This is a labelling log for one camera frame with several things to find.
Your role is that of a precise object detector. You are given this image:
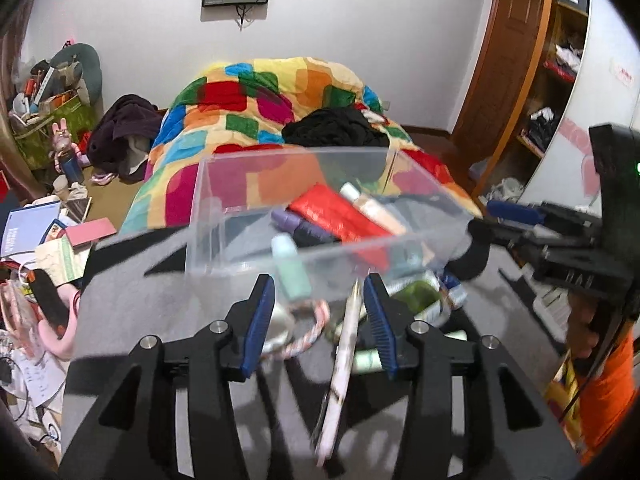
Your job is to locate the blue notebook on floor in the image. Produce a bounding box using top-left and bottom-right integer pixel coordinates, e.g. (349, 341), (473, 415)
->
(1, 200), (61, 257)

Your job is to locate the dark green glass bottle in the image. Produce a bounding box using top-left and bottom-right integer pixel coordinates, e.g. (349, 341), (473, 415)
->
(392, 280), (440, 314)

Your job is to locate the purple bottle dark cap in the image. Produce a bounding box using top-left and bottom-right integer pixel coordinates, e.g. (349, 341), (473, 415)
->
(270, 209), (338, 248)

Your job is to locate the grey black fleece blanket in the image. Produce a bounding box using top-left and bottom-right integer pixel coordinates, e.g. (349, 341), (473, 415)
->
(60, 209), (579, 479)

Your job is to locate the light green long tube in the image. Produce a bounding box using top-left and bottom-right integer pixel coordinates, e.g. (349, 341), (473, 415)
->
(352, 350), (383, 375)

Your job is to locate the orange sleeve forearm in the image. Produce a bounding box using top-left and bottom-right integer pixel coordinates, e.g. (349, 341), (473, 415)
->
(579, 334), (638, 465)

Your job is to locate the wooden shelf unit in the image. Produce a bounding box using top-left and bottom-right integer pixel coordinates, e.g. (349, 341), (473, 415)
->
(472, 0), (589, 203)

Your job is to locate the white blue label tube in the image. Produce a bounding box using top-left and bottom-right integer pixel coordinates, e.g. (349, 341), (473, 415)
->
(439, 271), (468, 310)

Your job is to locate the pink rabbit figurine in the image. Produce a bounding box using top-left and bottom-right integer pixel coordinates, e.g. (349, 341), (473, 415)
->
(52, 118), (85, 184)

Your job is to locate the clear plastic storage bin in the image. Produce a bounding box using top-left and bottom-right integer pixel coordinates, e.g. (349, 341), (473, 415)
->
(186, 148), (472, 311)

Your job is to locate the colourful patchwork blanket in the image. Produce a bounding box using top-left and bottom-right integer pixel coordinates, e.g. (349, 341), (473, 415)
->
(120, 56), (480, 233)

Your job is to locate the black garment on bed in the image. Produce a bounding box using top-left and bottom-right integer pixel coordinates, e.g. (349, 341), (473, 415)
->
(281, 107), (390, 148)

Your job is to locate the pink white braided cord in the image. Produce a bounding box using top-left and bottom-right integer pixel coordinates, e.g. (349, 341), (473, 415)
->
(259, 299), (332, 362)

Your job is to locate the person's right hand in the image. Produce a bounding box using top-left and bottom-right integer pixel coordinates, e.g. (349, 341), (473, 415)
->
(566, 292), (599, 359)

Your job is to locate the black orange handheld device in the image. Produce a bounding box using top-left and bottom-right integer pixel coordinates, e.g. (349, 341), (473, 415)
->
(27, 269), (70, 330)

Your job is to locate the wooden door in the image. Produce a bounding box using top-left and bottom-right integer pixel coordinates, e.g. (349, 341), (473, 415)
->
(452, 0), (544, 192)

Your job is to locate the red pouch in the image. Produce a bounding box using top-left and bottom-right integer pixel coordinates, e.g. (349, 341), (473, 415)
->
(286, 183), (392, 244)

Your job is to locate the green storage basket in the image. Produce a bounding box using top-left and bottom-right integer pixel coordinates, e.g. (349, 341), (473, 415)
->
(9, 44), (103, 170)

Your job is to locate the beige cosmetic tube red cap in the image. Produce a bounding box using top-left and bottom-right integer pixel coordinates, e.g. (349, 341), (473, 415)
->
(340, 182), (407, 236)

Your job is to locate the mint green small tube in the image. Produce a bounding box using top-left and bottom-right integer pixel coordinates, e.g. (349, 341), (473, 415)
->
(271, 233), (311, 301)

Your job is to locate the dark purple clothes pile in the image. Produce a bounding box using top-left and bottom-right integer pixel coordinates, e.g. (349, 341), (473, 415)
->
(87, 94), (162, 183)

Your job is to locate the pink flat box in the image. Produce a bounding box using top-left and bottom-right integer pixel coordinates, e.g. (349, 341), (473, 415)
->
(65, 218), (117, 247)

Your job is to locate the white slim cosmetic pen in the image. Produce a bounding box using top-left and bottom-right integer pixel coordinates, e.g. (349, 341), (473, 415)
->
(314, 280), (362, 467)

